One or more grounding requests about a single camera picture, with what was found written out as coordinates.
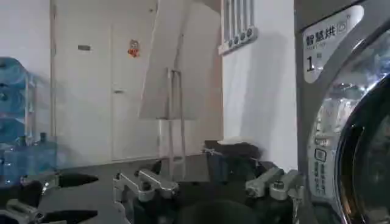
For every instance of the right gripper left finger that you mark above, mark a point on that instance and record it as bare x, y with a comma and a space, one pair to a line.
152, 182

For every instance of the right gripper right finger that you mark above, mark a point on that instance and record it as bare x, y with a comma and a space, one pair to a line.
268, 179

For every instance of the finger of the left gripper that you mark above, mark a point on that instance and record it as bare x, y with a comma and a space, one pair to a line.
70, 216
76, 179

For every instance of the blue water jug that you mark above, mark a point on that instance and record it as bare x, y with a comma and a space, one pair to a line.
44, 155
13, 161

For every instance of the black basket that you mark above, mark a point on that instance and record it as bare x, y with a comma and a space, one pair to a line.
233, 161

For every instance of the grey dryer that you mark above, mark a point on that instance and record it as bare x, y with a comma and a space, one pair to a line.
307, 121

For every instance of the white double door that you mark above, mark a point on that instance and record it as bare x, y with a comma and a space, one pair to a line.
91, 106

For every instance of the rack of blue water jugs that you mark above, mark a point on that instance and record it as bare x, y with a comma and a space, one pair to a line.
12, 97

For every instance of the round glass dryer door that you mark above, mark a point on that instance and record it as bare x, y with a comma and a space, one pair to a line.
365, 158

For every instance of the orange cartoon sticker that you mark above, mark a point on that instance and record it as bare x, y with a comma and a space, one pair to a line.
133, 48

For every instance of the large white board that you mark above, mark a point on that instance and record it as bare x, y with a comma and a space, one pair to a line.
182, 45

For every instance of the white dryer number label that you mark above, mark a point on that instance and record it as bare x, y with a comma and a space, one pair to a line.
326, 42

